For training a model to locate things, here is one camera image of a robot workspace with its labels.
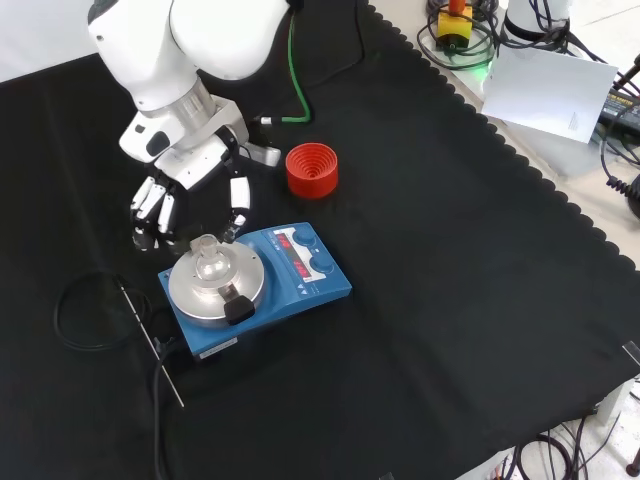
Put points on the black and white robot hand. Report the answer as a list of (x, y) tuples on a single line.
[(192, 160)]

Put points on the clear glass round-bottom flask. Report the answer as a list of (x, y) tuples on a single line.
[(211, 265)]

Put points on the heater with blue base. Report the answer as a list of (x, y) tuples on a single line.
[(280, 300)]

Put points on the black plastic connector block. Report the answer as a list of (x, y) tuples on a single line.
[(238, 309)]

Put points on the thin metal probe rod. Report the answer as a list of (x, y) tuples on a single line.
[(150, 340)]

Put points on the black bench cloth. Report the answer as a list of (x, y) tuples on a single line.
[(430, 280)]

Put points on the yellow stop button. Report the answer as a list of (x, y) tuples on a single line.
[(454, 25)]

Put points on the pale board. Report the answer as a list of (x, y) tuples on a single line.
[(547, 92)]

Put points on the black power adapter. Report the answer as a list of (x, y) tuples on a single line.
[(620, 110)]

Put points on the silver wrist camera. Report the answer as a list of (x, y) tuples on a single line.
[(264, 154)]

